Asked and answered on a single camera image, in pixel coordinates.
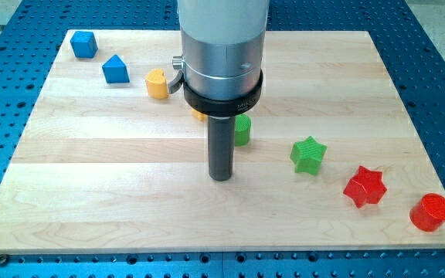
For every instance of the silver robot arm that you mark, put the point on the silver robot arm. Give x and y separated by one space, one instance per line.
222 51

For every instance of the yellow hexagon block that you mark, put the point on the yellow hexagon block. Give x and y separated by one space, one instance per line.
199 115

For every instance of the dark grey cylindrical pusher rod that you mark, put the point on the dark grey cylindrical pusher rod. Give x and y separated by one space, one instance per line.
221 134

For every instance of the green cylinder block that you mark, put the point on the green cylinder block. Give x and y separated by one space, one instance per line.
242 130

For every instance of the yellow heart block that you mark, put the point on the yellow heart block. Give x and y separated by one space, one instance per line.
156 84

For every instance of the green star block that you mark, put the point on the green star block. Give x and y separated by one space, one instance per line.
307 155

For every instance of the light wooden board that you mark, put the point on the light wooden board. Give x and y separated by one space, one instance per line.
103 168

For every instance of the blue triangular prism block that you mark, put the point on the blue triangular prism block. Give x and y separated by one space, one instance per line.
115 70

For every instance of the red star block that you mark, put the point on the red star block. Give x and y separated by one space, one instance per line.
365 187

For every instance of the blue cube block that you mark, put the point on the blue cube block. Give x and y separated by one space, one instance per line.
84 44

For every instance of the red cylinder block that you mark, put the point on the red cylinder block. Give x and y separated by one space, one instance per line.
429 212

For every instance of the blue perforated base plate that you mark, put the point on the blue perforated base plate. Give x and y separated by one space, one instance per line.
31 37

